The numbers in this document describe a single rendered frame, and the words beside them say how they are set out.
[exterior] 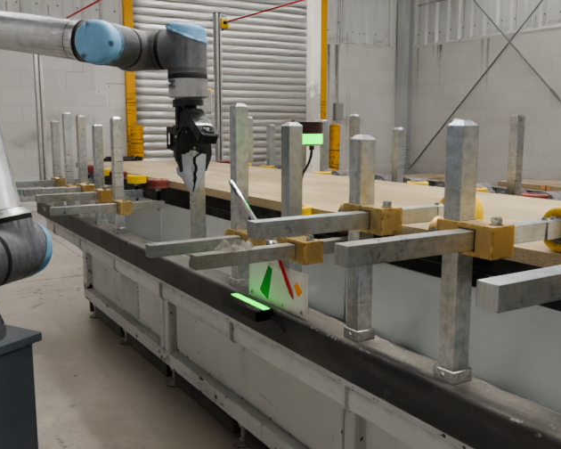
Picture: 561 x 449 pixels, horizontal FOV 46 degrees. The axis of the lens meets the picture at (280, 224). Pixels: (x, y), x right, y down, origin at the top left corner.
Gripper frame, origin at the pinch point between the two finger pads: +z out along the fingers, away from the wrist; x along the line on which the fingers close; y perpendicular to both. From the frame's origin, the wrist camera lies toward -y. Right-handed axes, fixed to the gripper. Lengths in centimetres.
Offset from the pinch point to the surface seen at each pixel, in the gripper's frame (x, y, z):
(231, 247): 2.2, -22.7, 10.4
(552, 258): -35, -70, 9
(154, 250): 8.8, 3.3, 14.8
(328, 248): -22.9, -21.9, 13.3
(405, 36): -732, 733, -163
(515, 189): -124, 8, 8
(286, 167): -14.8, -16.8, -5.0
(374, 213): -14, -48, 2
